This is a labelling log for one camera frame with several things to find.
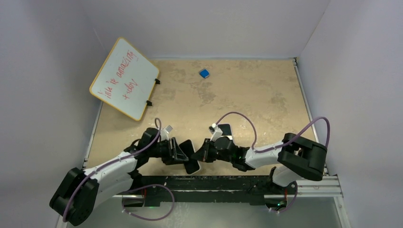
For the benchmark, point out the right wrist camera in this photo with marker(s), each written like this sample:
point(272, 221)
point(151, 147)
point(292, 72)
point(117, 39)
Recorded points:
point(216, 132)

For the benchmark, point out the aluminium frame rail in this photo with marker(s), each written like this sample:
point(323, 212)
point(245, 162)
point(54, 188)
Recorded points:
point(329, 186)

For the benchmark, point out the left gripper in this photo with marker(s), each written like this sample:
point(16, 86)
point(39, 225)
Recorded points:
point(176, 153)

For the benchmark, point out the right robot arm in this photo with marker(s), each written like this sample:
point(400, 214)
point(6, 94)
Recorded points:
point(300, 158)

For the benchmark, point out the lavender phone case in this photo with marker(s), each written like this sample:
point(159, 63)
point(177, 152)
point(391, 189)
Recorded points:
point(231, 132)

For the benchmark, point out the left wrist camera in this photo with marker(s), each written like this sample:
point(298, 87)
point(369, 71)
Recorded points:
point(164, 133)

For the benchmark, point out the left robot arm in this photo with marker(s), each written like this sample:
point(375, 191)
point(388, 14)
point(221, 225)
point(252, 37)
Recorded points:
point(81, 191)

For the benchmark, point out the white phone case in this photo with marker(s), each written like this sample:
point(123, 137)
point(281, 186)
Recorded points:
point(192, 167)

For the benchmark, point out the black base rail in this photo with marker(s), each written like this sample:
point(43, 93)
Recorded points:
point(253, 190)

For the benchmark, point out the whiteboard with yellow frame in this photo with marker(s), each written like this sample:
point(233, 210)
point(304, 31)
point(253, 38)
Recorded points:
point(126, 80)

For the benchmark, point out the blue eraser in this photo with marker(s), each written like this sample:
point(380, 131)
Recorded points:
point(204, 73)

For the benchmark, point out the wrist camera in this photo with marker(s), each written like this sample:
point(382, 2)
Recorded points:
point(216, 132)
point(164, 133)

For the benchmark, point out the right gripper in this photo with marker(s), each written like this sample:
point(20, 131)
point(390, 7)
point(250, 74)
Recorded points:
point(203, 154)

